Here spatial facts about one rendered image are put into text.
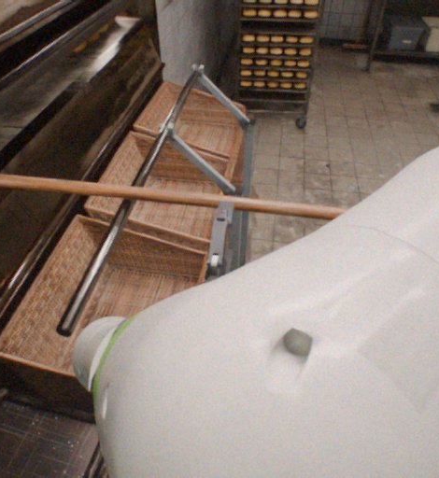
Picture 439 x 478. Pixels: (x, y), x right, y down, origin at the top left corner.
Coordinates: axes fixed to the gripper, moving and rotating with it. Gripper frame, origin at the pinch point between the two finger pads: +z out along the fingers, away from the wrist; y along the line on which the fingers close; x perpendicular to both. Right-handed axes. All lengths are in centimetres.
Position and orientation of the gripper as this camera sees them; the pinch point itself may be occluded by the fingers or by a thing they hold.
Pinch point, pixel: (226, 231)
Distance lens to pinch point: 81.5
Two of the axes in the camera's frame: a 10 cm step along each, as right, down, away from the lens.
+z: 1.5, -6.8, 7.1
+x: 9.9, 1.0, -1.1
